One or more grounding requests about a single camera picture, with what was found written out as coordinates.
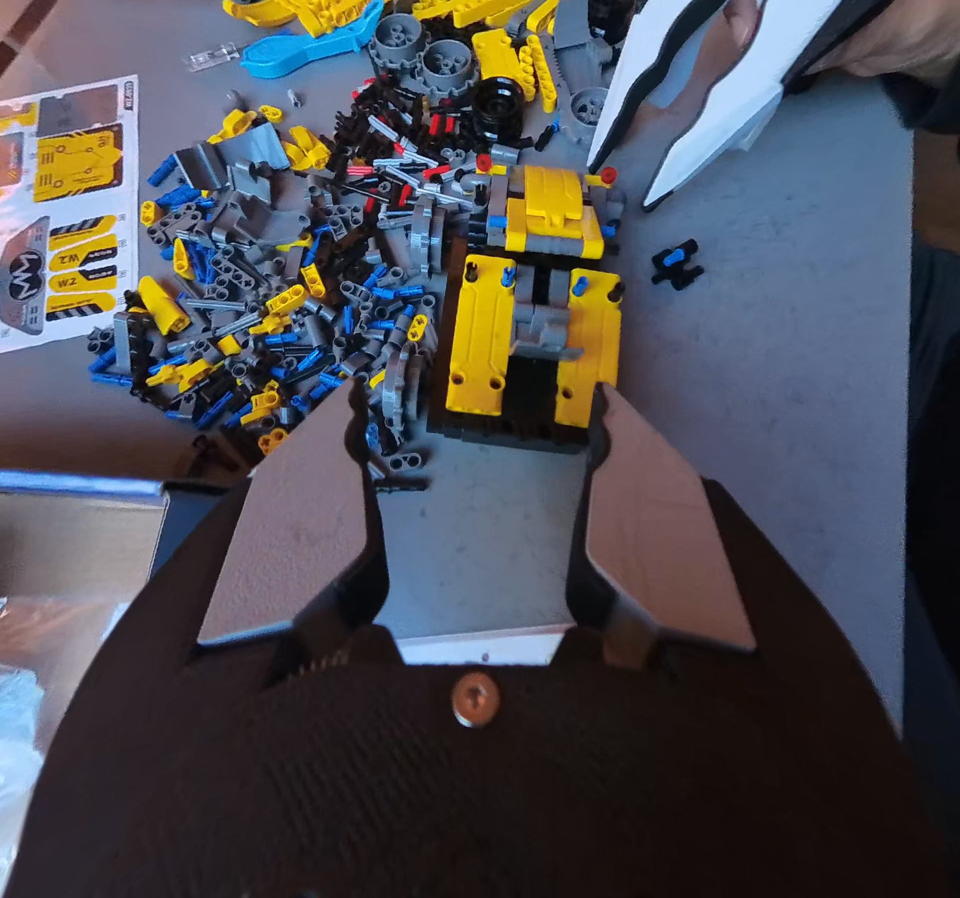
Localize small clear plastic piece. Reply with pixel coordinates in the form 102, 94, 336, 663
182, 43, 245, 74

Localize black toy tyre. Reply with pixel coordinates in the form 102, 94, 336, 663
468, 76, 528, 142
585, 0, 640, 44

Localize clear plastic bag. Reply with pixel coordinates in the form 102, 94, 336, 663
0, 590, 125, 839

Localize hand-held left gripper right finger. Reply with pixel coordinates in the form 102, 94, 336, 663
564, 382, 757, 670

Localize black sprocket wheel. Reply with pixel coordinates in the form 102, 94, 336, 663
378, 343, 429, 434
408, 196, 451, 277

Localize yellow sticker sheet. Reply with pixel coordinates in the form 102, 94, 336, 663
0, 75, 141, 355

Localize yellow toy vehicle model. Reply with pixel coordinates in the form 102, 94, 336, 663
427, 163, 627, 455

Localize person's right hand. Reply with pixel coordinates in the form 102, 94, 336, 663
806, 0, 960, 80

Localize pile of loose building bricks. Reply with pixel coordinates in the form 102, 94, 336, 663
86, 73, 481, 494

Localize grey sprocket wheel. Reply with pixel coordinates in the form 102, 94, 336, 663
558, 85, 616, 145
416, 39, 481, 100
367, 13, 430, 74

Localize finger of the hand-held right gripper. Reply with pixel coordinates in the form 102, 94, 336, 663
641, 0, 875, 213
586, 0, 744, 173

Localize black connector cluster blue pin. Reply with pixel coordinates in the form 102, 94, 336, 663
650, 239, 705, 292

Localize grey desk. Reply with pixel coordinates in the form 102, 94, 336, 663
0, 0, 916, 727

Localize light blue brick tool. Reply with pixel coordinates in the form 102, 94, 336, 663
240, 0, 385, 82

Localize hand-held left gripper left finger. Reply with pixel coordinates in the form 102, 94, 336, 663
196, 376, 391, 648

